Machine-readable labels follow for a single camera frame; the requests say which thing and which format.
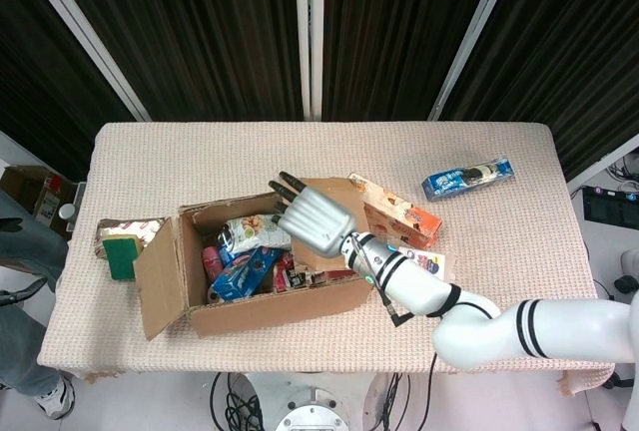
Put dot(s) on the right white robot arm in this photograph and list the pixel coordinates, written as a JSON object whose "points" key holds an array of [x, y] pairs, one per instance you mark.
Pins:
{"points": [[424, 286]]}

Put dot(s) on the blue cookie box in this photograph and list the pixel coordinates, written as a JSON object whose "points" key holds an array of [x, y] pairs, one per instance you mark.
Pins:
{"points": [[244, 274]]}

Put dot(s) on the green scouring sponge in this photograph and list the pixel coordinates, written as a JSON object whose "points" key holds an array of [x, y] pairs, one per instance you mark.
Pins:
{"points": [[120, 259]]}

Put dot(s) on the orange snack box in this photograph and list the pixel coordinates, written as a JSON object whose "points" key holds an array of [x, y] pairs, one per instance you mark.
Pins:
{"points": [[404, 219]]}

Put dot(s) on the black monitor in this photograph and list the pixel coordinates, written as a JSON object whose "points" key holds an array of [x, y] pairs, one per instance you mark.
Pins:
{"points": [[611, 206]]}

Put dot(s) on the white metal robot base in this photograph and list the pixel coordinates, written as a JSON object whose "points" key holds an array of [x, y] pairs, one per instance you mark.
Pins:
{"points": [[312, 401]]}

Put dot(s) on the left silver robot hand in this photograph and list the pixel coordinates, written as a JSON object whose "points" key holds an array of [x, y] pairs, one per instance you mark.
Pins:
{"points": [[25, 294]]}

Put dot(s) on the white green chips bag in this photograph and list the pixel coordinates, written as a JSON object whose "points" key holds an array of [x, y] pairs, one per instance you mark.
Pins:
{"points": [[249, 231]]}

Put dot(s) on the beige woven tablecloth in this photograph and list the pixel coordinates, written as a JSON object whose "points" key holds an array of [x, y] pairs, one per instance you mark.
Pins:
{"points": [[199, 151]]}

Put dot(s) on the red drink can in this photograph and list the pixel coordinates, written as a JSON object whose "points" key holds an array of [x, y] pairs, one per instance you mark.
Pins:
{"points": [[212, 261]]}

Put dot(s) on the red snack packets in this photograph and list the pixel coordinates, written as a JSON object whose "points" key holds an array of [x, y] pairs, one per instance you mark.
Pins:
{"points": [[292, 276]]}

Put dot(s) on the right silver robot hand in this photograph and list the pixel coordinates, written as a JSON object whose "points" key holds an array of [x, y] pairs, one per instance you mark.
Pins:
{"points": [[317, 221]]}

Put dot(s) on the black pleated curtain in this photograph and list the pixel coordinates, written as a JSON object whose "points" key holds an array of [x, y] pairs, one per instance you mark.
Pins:
{"points": [[209, 27]]}

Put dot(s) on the white metal frame post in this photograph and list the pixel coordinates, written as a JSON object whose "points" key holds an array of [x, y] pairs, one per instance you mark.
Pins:
{"points": [[474, 37], [309, 37], [85, 37], [604, 159]]}

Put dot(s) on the white sponge in plastic wrap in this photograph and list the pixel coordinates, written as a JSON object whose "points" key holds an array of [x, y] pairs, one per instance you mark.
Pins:
{"points": [[429, 264]]}

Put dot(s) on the brown red snack packet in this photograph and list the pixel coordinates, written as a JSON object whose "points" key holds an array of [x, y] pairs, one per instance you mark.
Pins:
{"points": [[145, 229]]}

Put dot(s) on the small cardboard box with label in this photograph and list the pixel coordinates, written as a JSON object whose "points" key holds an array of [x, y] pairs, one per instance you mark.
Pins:
{"points": [[30, 191]]}

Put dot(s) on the brown cardboard box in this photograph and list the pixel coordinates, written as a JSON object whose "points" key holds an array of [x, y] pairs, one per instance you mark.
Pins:
{"points": [[165, 271]]}

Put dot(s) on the grey bracket with round knob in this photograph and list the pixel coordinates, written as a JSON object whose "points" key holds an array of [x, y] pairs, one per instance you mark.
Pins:
{"points": [[70, 209]]}

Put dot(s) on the blue cookie pack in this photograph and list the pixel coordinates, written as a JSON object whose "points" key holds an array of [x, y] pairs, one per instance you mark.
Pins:
{"points": [[464, 179]]}

